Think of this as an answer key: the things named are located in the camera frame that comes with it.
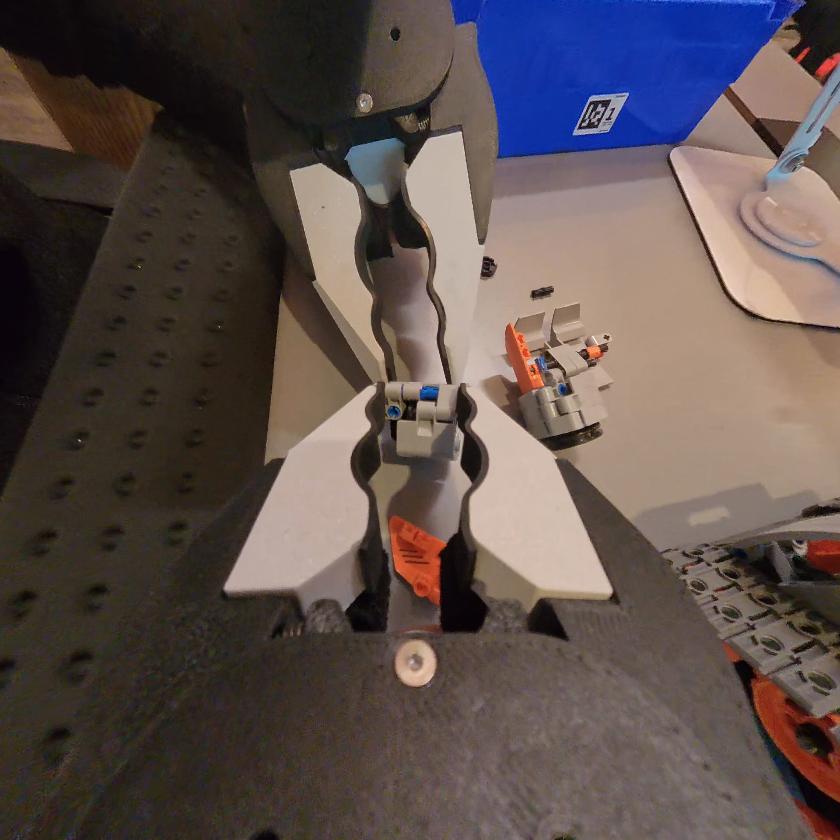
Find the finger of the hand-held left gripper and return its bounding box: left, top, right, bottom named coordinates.
left=400, top=128, right=488, bottom=385
left=289, top=165, right=398, bottom=385

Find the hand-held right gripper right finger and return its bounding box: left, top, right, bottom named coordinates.
left=440, top=385, right=614, bottom=632

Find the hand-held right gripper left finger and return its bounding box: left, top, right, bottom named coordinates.
left=222, top=385, right=393, bottom=632

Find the small grey brick hinge assembly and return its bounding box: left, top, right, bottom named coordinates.
left=382, top=381, right=460, bottom=460

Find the orange curved brick piece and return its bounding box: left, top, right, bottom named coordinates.
left=388, top=515, right=447, bottom=608

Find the grey orange brick wheel assembly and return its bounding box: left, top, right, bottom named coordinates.
left=502, top=302, right=616, bottom=452

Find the black dimpled cushion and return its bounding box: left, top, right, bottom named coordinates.
left=0, top=128, right=290, bottom=840

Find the grey orange tracked brick robot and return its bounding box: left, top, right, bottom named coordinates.
left=659, top=499, right=840, bottom=840

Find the blue bin with tag label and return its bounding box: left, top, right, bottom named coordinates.
left=453, top=0, right=805, bottom=160

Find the white document stand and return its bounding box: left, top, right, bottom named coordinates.
left=669, top=85, right=840, bottom=329

